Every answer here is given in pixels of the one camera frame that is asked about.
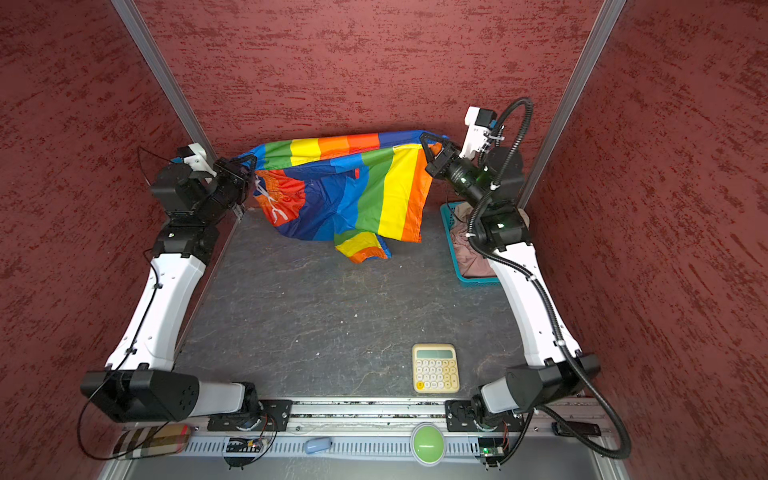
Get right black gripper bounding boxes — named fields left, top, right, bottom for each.
left=424, top=132, right=494, bottom=211

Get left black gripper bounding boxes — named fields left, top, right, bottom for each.
left=196, top=154, right=256, bottom=223

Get teal plastic basket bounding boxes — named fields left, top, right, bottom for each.
left=440, top=202, right=499, bottom=287

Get rainbow striped shorts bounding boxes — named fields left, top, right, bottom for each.
left=242, top=130, right=433, bottom=263

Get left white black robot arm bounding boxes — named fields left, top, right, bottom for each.
left=80, top=155, right=262, bottom=429

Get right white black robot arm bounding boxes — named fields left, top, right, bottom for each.
left=420, top=133, right=600, bottom=423

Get beige shorts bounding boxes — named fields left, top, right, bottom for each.
left=517, top=208, right=530, bottom=230

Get pink shorts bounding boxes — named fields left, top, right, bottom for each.
left=450, top=222, right=496, bottom=279

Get cream yellow calculator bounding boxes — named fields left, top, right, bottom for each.
left=412, top=343, right=460, bottom=394

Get left small circuit board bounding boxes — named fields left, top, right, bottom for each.
left=223, top=437, right=266, bottom=469

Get small circuit board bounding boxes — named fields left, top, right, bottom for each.
left=223, top=437, right=266, bottom=469
left=476, top=437, right=507, bottom=469

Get small blue grey eraser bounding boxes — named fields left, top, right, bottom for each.
left=304, top=437, right=333, bottom=455

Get plaid glasses case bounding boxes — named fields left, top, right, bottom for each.
left=112, top=424, right=193, bottom=460

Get green round push button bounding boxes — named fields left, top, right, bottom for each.
left=410, top=423, right=446, bottom=467

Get right small circuit board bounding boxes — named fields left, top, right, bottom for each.
left=476, top=437, right=507, bottom=469

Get black remote device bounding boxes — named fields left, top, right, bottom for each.
left=551, top=421, right=602, bottom=438

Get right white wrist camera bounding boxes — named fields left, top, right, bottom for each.
left=459, top=106, right=497, bottom=160

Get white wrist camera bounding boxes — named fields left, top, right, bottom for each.
left=177, top=143, right=216, bottom=178
left=459, top=106, right=497, bottom=160

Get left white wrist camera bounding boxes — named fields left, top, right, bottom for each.
left=177, top=143, right=216, bottom=178

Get left aluminium corner post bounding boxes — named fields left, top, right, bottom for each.
left=111, top=0, right=218, bottom=167

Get aluminium corner post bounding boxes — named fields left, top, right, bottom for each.
left=517, top=0, right=626, bottom=209
left=111, top=0, right=218, bottom=167

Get black corrugated cable hose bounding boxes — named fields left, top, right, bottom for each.
left=467, top=97, right=634, bottom=462

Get right aluminium corner post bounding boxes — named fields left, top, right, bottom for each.
left=517, top=0, right=626, bottom=209

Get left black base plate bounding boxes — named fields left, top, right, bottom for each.
left=207, top=399, right=293, bottom=434

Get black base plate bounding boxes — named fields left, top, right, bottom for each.
left=445, top=396, right=523, bottom=433
left=207, top=399, right=293, bottom=434

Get aluminium front rail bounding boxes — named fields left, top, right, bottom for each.
left=98, top=394, right=631, bottom=480

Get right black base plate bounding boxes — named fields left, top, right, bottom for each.
left=445, top=396, right=523, bottom=433

